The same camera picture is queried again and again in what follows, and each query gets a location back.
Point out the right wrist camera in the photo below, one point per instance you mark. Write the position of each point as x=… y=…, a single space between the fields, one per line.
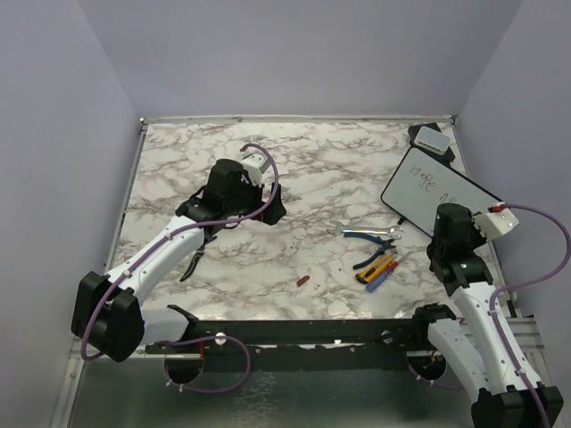
x=495 y=224

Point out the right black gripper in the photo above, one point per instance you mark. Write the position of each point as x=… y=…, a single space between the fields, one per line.
x=480 y=238

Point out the yellow utility knife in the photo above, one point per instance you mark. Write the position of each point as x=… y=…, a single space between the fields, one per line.
x=367 y=275

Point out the red blue screwdriver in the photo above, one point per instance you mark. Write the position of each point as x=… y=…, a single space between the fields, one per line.
x=386 y=273

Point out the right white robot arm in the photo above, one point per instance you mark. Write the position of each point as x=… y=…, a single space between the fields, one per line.
x=479 y=345

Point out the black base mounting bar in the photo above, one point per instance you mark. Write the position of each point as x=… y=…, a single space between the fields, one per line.
x=310 y=345

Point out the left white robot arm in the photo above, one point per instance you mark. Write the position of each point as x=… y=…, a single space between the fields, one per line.
x=109 y=317

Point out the red marker cap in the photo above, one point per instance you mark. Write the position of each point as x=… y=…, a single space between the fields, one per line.
x=302 y=280

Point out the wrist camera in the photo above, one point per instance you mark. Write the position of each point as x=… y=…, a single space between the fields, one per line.
x=495 y=224
x=256 y=164

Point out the silver open-end wrench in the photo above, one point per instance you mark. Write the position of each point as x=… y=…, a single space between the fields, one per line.
x=339 y=228

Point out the black framed whiteboard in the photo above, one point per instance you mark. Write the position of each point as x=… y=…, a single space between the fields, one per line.
x=421 y=183

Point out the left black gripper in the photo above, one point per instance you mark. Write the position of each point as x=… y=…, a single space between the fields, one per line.
x=275 y=210

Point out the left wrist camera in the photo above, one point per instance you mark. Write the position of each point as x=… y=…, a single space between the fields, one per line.
x=256 y=164

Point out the white network switch box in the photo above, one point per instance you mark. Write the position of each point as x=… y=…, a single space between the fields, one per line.
x=432 y=140

